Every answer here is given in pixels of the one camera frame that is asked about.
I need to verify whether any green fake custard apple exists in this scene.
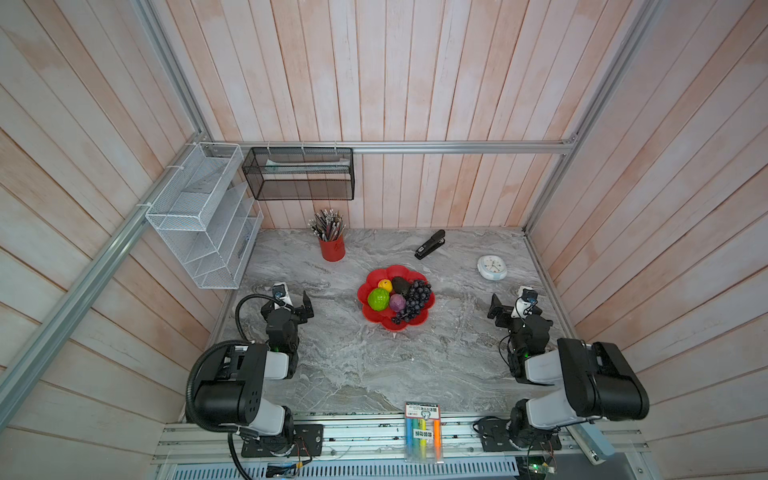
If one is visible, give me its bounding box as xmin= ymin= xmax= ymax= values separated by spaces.
xmin=367 ymin=287 xmax=390 ymax=312

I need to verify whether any yellow fake fruit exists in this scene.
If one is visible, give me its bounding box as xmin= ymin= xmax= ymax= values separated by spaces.
xmin=377 ymin=279 xmax=393 ymax=293

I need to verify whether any purple fake fruit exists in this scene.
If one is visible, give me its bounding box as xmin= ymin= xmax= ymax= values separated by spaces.
xmin=389 ymin=293 xmax=407 ymax=313

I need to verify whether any dark fake grape bunch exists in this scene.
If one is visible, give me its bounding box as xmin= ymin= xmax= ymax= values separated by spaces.
xmin=392 ymin=280 xmax=432 ymax=325

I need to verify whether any dark fake avocado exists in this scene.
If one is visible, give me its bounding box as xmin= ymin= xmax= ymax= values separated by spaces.
xmin=391 ymin=276 xmax=411 ymax=297

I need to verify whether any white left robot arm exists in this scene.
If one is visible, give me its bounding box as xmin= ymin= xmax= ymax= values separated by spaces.
xmin=185 ymin=293 xmax=314 ymax=443

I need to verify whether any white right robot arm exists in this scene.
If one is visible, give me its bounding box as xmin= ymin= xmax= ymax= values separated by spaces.
xmin=487 ymin=288 xmax=650 ymax=443

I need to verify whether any red flower-shaped fruit bowl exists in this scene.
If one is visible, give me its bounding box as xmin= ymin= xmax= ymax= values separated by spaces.
xmin=357 ymin=265 xmax=435 ymax=332

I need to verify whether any white round clock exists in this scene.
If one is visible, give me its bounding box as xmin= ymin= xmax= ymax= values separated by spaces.
xmin=477 ymin=255 xmax=508 ymax=281

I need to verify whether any red metal pencil bucket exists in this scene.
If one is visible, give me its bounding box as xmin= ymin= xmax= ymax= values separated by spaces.
xmin=319 ymin=235 xmax=346 ymax=262

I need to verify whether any bundle of pencils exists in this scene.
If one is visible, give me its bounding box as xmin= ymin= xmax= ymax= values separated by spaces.
xmin=308 ymin=209 xmax=346 ymax=242

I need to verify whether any blue grey device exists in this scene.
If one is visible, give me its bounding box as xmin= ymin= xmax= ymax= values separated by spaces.
xmin=566 ymin=422 xmax=616 ymax=465

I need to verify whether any black stapler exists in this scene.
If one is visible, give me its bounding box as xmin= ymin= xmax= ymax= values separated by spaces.
xmin=414 ymin=229 xmax=446 ymax=260

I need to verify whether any highlighter marker pack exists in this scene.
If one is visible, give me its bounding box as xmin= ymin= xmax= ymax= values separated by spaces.
xmin=404 ymin=402 xmax=444 ymax=463

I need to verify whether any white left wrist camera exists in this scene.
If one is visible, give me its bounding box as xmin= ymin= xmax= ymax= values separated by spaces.
xmin=271 ymin=282 xmax=293 ymax=305

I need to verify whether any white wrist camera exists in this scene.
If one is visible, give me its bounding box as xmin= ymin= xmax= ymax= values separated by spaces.
xmin=271 ymin=282 xmax=293 ymax=305
xmin=513 ymin=286 xmax=540 ymax=318

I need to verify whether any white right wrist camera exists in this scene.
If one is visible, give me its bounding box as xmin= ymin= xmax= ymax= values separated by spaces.
xmin=513 ymin=286 xmax=540 ymax=318

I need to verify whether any black corrugated cable hose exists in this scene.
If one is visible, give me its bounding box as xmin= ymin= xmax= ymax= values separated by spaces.
xmin=184 ymin=293 xmax=283 ymax=480

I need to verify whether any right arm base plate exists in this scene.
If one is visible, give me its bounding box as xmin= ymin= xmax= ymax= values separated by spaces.
xmin=472 ymin=416 xmax=562 ymax=452

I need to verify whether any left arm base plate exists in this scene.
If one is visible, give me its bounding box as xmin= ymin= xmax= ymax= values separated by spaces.
xmin=241 ymin=423 xmax=324 ymax=460

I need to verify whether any white wire mesh shelf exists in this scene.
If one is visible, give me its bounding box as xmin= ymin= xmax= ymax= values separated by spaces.
xmin=146 ymin=142 xmax=264 ymax=290

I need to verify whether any black wire mesh basket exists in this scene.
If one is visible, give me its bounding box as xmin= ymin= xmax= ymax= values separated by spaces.
xmin=241 ymin=146 xmax=356 ymax=201

